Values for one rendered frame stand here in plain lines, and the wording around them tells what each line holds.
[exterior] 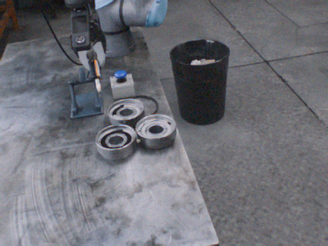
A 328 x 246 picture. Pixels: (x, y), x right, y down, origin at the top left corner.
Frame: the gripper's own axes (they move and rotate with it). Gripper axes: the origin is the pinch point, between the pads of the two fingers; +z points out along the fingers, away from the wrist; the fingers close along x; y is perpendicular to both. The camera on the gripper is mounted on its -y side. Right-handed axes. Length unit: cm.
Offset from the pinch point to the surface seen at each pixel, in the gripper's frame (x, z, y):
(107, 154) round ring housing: -1.5, 11.5, -24.5
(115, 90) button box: -3.5, 12.2, 4.9
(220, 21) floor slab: -82, 110, 245
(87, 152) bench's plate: 4.4, 14.0, -19.8
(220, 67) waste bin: -51, 64, 90
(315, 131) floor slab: -96, 103, 73
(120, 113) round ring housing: -4.9, 13.0, -6.5
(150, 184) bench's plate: -11.4, 14.1, -33.9
